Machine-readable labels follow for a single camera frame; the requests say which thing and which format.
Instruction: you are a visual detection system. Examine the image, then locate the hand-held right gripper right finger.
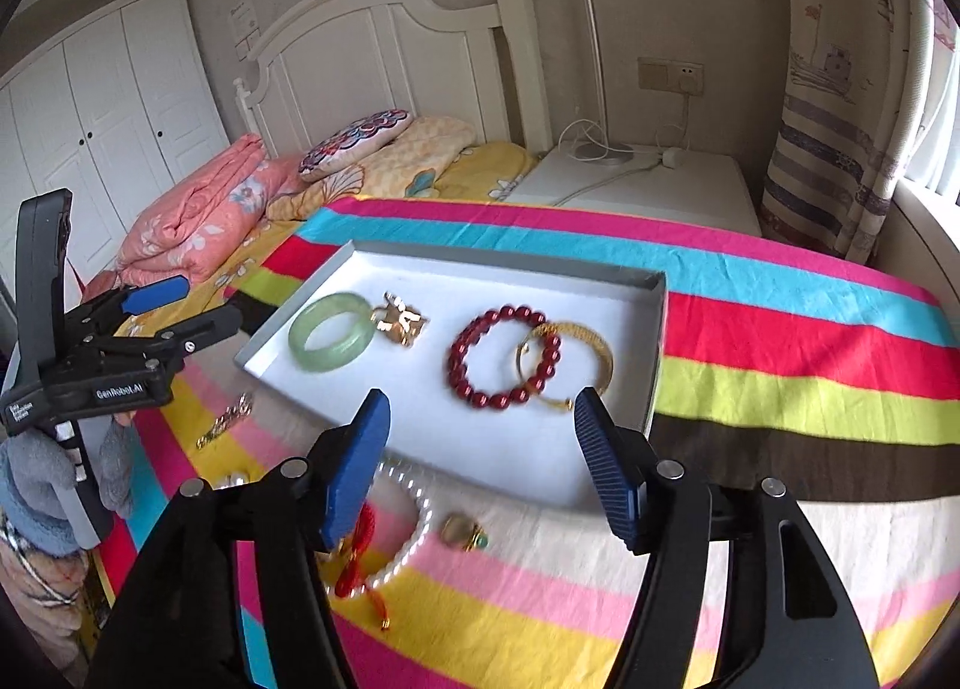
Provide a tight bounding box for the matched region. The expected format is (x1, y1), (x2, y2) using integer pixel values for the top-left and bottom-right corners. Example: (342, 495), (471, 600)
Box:
(574, 387), (882, 689)

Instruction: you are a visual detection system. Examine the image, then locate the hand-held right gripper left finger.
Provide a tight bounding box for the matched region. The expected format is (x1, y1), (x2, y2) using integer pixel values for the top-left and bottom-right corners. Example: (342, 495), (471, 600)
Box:
(84, 389), (391, 689)

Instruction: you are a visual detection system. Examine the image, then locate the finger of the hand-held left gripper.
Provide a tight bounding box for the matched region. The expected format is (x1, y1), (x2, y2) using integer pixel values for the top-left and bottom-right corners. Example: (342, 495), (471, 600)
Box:
(90, 305), (245, 368)
(64, 275), (188, 338)

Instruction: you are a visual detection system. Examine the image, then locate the white pearl bracelet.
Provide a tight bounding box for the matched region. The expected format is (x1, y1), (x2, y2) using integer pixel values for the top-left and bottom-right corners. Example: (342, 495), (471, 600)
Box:
(326, 460), (434, 596)

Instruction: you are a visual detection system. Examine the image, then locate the white cardboard box tray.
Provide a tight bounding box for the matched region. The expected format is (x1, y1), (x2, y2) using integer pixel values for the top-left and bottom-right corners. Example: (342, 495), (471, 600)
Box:
(234, 239), (668, 510)

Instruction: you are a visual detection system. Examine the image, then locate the gold chain bracelet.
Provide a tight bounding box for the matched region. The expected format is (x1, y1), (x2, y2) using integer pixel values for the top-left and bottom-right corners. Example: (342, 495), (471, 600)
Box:
(196, 393), (254, 450)

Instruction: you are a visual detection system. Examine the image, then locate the red knotted cord bracelet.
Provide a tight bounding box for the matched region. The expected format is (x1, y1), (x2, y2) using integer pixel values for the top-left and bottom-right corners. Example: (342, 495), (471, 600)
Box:
(334, 501), (395, 634)

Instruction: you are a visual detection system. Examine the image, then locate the gold ring green stone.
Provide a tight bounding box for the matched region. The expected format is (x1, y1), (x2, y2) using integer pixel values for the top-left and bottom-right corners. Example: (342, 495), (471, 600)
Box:
(441, 513), (490, 553)

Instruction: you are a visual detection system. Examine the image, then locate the person's left forearm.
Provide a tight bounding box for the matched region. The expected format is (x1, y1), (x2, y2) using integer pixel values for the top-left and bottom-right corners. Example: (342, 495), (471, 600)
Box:
(0, 509), (95, 686)

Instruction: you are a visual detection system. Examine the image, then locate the person's left hand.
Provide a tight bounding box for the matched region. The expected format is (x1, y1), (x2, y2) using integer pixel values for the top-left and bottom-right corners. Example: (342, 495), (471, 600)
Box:
(0, 423), (137, 556)

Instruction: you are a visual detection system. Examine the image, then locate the pink floral quilt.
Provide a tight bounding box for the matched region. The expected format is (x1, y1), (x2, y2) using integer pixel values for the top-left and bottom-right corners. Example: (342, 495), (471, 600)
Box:
(82, 133), (308, 300)

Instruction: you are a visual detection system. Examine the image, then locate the green jade bangle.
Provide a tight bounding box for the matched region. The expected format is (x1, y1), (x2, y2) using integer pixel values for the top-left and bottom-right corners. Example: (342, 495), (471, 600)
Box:
(289, 291), (374, 373)

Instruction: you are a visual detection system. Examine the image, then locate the gold butterfly brooch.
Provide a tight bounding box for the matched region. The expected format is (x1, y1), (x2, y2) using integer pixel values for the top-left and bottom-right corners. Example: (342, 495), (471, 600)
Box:
(373, 291), (430, 351)

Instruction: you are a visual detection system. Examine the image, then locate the white wardrobe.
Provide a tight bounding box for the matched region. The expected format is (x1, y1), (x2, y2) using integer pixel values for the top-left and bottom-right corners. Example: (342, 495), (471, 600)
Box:
(0, 0), (230, 315)

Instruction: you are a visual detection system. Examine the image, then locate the colourful striped blanket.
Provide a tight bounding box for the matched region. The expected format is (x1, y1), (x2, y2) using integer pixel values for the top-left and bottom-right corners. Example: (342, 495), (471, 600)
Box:
(97, 198), (960, 689)

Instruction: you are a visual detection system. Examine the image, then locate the embroidered flower pillow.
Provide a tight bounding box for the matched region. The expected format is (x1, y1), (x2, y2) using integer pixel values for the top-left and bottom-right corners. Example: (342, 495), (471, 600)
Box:
(298, 109), (415, 182)

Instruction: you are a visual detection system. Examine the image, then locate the peach patterned pillow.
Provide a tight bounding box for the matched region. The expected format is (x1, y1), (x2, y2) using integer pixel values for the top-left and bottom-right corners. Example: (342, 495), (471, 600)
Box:
(266, 116), (477, 221)

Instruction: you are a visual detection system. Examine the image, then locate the white nightstand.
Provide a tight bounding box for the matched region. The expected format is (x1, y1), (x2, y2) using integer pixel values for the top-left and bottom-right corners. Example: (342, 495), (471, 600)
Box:
(502, 145), (762, 238)

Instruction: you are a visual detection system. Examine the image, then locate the white wooden headboard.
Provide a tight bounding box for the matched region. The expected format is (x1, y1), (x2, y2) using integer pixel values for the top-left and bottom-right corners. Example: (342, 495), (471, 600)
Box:
(234, 0), (552, 158)

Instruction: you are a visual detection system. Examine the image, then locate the yellow floral bedsheet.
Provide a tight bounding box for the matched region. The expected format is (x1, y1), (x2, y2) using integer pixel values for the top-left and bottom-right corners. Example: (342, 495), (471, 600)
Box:
(150, 142), (537, 304)

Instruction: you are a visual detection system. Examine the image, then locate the printed striped curtain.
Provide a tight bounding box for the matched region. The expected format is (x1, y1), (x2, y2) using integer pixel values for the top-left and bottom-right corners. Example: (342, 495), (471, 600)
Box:
(761, 0), (960, 263)

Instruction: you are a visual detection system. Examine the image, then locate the white desk lamp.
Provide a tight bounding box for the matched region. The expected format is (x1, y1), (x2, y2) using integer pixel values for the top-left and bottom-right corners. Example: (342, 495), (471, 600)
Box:
(559, 0), (635, 167)

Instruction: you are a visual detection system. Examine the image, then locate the window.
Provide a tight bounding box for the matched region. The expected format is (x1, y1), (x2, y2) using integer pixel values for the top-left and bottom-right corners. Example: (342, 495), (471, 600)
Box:
(900, 0), (960, 199)

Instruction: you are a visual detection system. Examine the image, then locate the gold bangle bracelet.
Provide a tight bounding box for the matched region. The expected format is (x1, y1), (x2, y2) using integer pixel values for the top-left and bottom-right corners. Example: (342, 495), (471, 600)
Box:
(516, 320), (616, 416)

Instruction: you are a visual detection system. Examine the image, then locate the dark red bead bracelet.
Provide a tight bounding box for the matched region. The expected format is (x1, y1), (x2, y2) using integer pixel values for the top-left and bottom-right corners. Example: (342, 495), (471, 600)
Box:
(448, 308), (563, 414)

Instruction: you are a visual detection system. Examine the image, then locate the white cable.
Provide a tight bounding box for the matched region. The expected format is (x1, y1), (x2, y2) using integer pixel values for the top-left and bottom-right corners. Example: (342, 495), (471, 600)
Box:
(551, 93), (695, 206)

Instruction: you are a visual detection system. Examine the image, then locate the beige wall socket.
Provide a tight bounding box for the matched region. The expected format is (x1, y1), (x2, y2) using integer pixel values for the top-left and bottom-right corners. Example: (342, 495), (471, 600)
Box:
(637, 57), (704, 97)

